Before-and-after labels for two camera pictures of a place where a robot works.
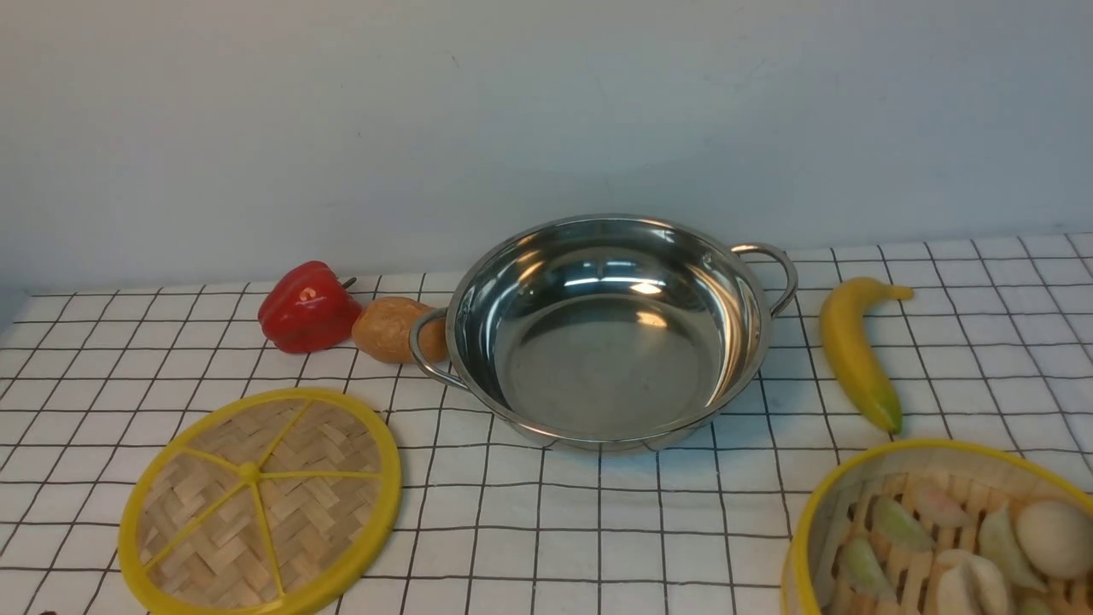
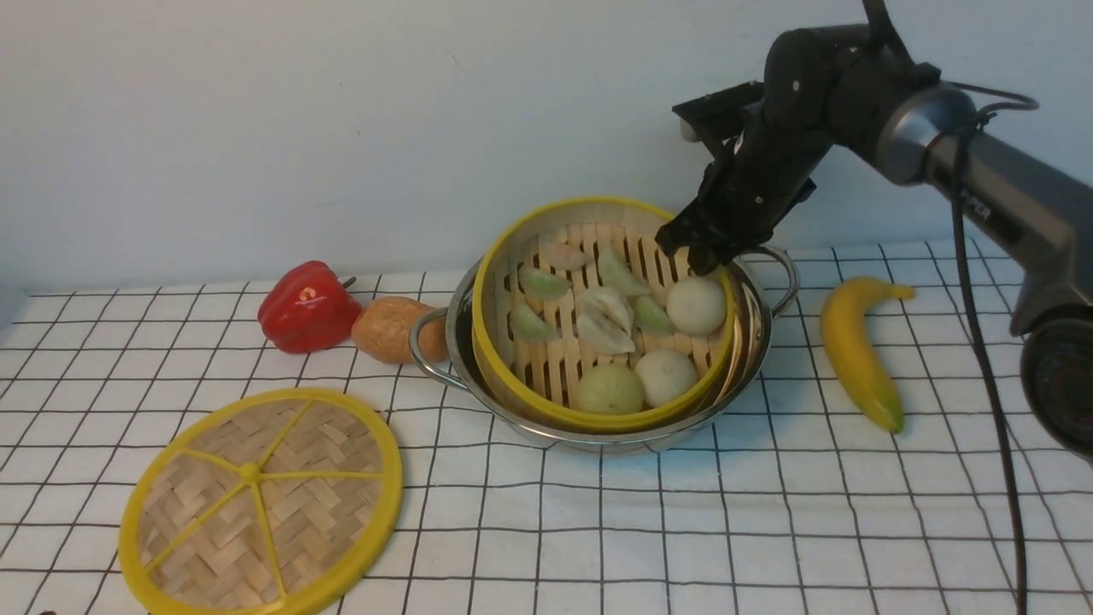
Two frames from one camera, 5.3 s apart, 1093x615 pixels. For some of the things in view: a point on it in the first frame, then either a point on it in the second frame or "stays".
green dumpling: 891,519 -> 542,284
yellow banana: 852,353 stays
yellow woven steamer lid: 264,501 stays
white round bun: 1055,538 -> 696,305
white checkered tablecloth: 994,343 stays
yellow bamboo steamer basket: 935,527 -> 584,319
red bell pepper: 308,308 stays
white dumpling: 969,584 -> 603,322
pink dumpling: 938,507 -> 565,257
